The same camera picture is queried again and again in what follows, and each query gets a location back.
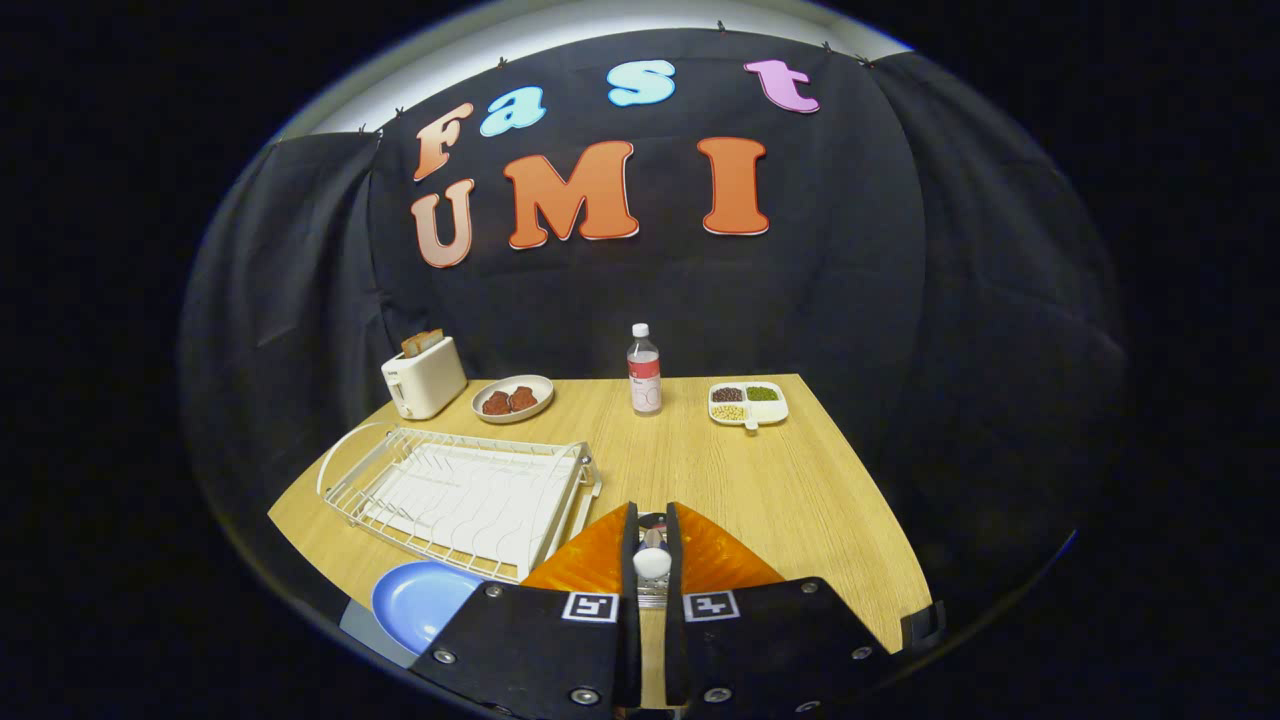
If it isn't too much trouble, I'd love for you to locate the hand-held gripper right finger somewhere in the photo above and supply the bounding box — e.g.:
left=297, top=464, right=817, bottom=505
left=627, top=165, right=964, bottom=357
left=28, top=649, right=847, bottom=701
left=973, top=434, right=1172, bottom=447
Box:
left=665, top=502, right=896, bottom=716

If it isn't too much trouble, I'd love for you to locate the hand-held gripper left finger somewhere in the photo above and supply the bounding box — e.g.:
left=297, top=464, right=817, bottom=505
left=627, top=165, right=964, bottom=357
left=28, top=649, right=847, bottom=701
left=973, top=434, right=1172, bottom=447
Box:
left=412, top=502, right=642, bottom=720

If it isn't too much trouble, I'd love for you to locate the metal mesh basket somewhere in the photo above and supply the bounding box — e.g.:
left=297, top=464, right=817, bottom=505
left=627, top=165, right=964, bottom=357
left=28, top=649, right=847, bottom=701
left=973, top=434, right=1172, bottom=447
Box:
left=636, top=512, right=670, bottom=611

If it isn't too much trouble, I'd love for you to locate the white wire dish rack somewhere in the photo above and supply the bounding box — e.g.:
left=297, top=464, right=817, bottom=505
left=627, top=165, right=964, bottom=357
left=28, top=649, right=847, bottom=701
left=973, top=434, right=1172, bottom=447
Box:
left=317, top=422, right=602, bottom=585

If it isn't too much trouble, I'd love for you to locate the blue plate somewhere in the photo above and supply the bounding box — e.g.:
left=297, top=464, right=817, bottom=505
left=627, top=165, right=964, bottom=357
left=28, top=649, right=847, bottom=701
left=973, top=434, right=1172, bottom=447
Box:
left=372, top=561, right=486, bottom=656

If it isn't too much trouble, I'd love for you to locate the white divided dish with beans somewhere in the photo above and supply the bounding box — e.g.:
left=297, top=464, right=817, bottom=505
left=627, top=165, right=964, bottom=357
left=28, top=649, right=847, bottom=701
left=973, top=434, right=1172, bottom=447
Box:
left=708, top=381, right=789, bottom=431

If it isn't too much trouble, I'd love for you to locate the beige oval plate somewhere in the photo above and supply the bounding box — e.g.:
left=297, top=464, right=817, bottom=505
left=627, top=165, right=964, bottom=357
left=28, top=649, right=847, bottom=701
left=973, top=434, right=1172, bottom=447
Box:
left=471, top=374, right=555, bottom=425

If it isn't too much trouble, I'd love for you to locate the clear plastic bottle red label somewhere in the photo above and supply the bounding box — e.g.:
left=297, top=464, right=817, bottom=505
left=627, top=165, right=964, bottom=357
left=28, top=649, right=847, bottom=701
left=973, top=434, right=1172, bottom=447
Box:
left=627, top=323, right=663, bottom=416

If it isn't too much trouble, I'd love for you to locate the grey flat board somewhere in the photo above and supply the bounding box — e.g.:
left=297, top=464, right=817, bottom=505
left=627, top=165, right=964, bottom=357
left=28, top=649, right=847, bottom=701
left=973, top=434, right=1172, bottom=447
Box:
left=340, top=598, right=416, bottom=669

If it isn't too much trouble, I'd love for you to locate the white toaster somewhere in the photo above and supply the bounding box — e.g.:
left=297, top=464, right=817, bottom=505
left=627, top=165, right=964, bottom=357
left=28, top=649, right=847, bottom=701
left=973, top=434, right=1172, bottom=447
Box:
left=381, top=336, right=468, bottom=421

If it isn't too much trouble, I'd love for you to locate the black backdrop cloth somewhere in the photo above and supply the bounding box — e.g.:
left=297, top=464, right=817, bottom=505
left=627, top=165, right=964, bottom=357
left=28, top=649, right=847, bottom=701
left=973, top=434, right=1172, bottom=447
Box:
left=180, top=28, right=1131, bottom=641

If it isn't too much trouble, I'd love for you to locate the row of backdrop clips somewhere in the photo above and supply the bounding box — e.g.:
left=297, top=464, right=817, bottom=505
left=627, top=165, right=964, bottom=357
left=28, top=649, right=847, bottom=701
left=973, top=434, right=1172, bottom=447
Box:
left=358, top=18, right=873, bottom=135

